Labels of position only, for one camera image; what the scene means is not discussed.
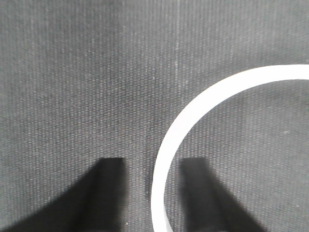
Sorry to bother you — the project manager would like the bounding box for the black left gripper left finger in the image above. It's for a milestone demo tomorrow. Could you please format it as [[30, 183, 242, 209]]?
[[4, 158, 126, 232]]

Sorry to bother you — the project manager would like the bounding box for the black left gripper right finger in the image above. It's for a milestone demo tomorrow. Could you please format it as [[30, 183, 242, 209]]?
[[180, 158, 265, 232]]

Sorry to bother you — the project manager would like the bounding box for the white PVC pipe clamp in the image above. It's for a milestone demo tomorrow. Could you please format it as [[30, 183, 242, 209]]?
[[151, 64, 309, 232]]

